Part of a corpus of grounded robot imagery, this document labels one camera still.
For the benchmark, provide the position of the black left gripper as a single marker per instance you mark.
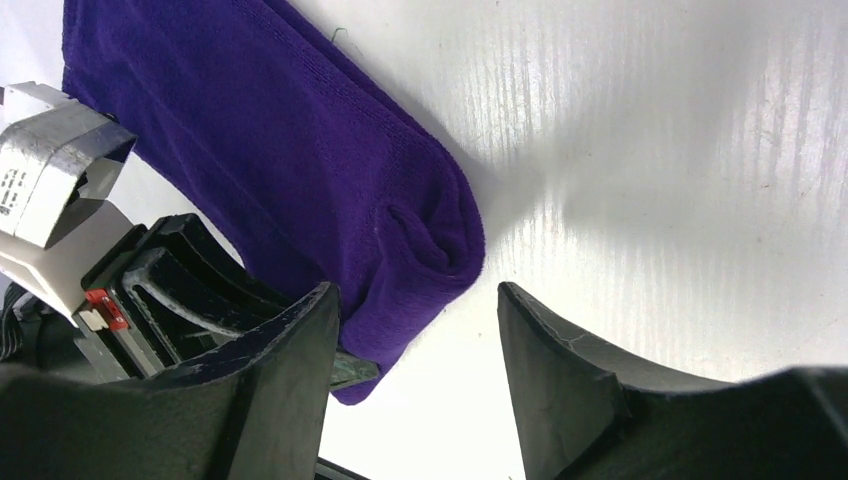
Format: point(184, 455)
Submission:
point(110, 301)

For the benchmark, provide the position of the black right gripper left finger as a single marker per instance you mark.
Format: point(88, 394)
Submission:
point(252, 408)

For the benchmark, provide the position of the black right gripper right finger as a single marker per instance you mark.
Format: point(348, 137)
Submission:
point(585, 408)

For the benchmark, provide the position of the purple towel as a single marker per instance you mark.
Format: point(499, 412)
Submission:
point(309, 169)

